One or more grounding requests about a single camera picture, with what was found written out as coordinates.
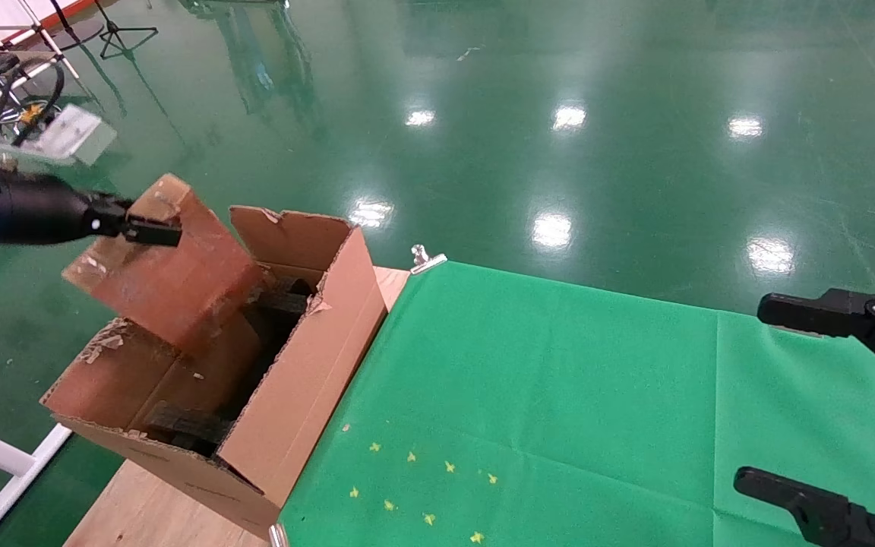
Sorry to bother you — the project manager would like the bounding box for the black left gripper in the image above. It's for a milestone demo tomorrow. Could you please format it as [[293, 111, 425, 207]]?
[[0, 171, 182, 248]]

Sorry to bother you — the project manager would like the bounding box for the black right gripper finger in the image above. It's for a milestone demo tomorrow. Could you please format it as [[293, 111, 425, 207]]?
[[757, 287, 875, 394], [734, 467, 875, 547]]

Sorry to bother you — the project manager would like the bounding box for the small brown cardboard box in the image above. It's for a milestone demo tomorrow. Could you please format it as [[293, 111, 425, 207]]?
[[63, 173, 265, 356]]

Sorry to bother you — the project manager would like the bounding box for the large open cardboard carton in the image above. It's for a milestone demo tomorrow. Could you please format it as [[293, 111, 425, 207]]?
[[41, 205, 389, 542]]

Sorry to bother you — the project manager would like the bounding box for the black foam block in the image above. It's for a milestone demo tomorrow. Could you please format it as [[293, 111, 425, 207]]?
[[251, 275, 318, 316], [141, 401, 235, 458]]

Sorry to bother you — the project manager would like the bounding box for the black tripod stand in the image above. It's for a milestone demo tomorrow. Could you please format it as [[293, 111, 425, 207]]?
[[92, 0, 159, 60]]

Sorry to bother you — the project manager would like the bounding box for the black round base stand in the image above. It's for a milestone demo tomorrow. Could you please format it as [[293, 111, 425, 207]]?
[[49, 0, 106, 52]]

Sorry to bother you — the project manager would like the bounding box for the green table cloth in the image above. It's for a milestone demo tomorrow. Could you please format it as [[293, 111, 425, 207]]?
[[278, 261, 875, 547]]

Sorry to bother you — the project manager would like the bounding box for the thick black sleeved cable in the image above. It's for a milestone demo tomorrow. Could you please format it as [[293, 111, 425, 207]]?
[[0, 61, 66, 145]]

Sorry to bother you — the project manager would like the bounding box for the white metal tube frame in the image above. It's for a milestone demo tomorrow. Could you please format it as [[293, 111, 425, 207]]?
[[0, 0, 81, 126]]

